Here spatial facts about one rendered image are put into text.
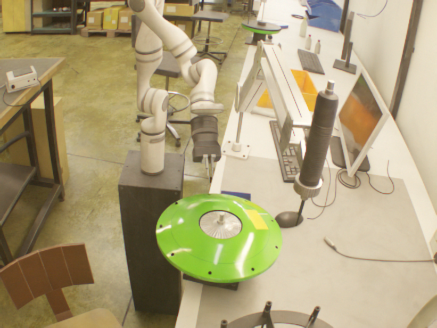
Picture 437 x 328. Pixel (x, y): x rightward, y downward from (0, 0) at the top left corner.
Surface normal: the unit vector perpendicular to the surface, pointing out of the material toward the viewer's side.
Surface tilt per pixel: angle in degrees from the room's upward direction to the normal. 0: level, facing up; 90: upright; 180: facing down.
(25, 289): 90
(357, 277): 0
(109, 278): 0
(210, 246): 10
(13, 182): 0
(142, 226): 90
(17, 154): 90
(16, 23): 90
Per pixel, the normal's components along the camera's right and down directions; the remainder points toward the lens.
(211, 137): 0.22, -0.21
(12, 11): -0.11, 0.54
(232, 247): 0.18, -0.71
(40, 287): 0.68, 0.47
